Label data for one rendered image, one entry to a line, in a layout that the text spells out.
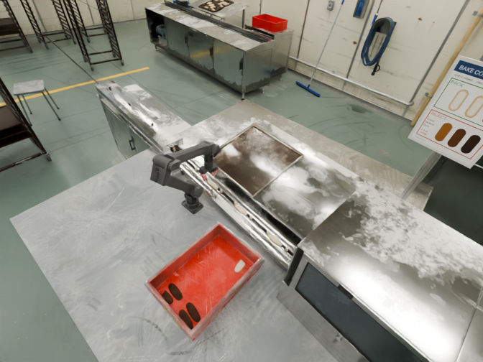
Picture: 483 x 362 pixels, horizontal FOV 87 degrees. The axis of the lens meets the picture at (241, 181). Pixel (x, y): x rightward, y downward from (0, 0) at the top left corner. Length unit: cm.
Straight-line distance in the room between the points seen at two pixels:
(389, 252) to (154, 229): 118
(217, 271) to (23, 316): 164
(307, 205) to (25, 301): 220
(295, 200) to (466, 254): 82
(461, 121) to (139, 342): 180
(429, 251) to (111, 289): 136
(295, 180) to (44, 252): 147
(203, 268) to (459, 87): 151
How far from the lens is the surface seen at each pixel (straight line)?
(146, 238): 156
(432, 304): 104
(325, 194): 166
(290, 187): 166
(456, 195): 282
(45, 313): 256
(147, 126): 220
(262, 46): 436
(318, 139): 232
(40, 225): 187
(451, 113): 167
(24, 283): 277
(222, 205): 159
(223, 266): 141
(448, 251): 120
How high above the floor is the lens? 209
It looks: 45 degrees down
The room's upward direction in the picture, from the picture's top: 4 degrees clockwise
